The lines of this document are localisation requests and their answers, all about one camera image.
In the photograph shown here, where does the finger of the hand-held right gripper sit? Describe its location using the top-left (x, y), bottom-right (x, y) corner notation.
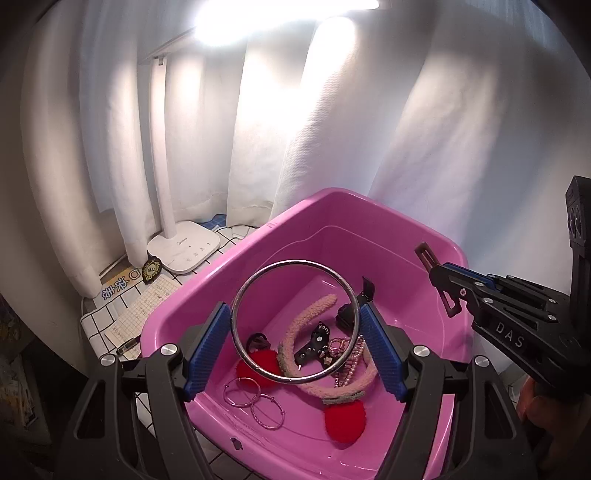
top-left (468, 294), bottom-right (563, 371)
top-left (428, 261), bottom-right (560, 311)

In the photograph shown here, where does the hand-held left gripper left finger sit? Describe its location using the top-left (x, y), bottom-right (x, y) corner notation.
top-left (55, 302), bottom-right (232, 480)

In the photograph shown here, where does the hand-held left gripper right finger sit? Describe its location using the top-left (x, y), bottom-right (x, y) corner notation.
top-left (358, 302), bottom-right (539, 480)

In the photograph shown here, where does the black hair clip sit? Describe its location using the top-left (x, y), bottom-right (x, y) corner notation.
top-left (414, 242), bottom-right (459, 320)

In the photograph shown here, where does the pearl hair claw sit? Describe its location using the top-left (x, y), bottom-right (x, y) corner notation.
top-left (328, 337), bottom-right (370, 388)

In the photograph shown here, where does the small silver hoop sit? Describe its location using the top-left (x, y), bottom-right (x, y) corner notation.
top-left (224, 377), bottom-right (262, 408)

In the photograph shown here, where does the black wrist watch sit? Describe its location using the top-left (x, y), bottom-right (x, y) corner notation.
top-left (335, 276), bottom-right (376, 330)

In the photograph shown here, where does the black strap keychain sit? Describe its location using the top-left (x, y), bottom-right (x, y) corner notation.
top-left (295, 320), bottom-right (338, 374)

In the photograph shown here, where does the pink fuzzy strawberry headband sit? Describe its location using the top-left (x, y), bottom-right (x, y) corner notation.
top-left (235, 295), bottom-right (377, 444)

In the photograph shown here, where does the beaded silver bracelet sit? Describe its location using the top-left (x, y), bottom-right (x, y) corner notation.
top-left (250, 394), bottom-right (286, 432)

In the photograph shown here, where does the large silver bangle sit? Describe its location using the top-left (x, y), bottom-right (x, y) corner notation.
top-left (231, 260), bottom-right (360, 385)

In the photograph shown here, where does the pink plastic basin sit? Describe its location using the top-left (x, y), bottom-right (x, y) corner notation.
top-left (140, 187), bottom-right (469, 480)

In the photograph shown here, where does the person's right hand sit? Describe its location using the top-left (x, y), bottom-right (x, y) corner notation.
top-left (516, 381), bottom-right (557, 437)

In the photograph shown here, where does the gridded note paper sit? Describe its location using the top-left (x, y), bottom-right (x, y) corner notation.
top-left (99, 279), bottom-right (183, 361)

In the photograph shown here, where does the paper with blue characters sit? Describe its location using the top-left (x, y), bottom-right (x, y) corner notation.
top-left (95, 272), bottom-right (139, 301)

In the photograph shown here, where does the white curtain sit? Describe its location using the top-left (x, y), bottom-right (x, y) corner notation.
top-left (18, 0), bottom-right (591, 370)

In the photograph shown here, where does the white desk lamp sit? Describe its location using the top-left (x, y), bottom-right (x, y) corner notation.
top-left (139, 0), bottom-right (384, 275)

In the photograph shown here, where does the stack of colourful books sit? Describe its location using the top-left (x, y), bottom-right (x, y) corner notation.
top-left (0, 295), bottom-right (51, 435)

